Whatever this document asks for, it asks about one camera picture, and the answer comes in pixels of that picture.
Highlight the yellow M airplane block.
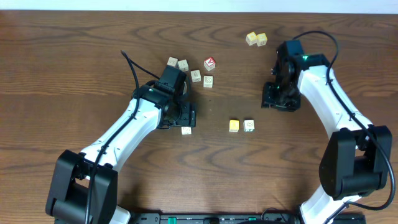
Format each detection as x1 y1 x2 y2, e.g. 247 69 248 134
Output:
256 33 268 47

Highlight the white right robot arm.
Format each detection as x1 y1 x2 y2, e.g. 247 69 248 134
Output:
261 39 394 223

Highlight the cream block letter print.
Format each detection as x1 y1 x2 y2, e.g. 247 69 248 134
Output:
177 59 189 72

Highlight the red A block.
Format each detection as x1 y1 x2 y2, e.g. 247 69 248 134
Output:
203 57 216 71

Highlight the cream block animal print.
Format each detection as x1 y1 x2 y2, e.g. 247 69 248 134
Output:
190 70 201 83

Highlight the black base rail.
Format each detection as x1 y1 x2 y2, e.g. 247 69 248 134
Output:
129 212 367 224

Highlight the green Z cat block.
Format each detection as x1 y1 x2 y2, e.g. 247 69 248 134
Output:
181 126 192 135

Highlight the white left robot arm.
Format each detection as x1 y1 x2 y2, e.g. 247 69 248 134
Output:
45 66 196 223

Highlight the cream block red side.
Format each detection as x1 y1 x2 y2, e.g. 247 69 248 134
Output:
167 57 178 67

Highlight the cream block with brown print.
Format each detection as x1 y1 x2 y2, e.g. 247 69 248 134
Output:
203 75 213 88

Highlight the yellow K block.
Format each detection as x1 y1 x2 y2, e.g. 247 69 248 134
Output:
229 119 239 133

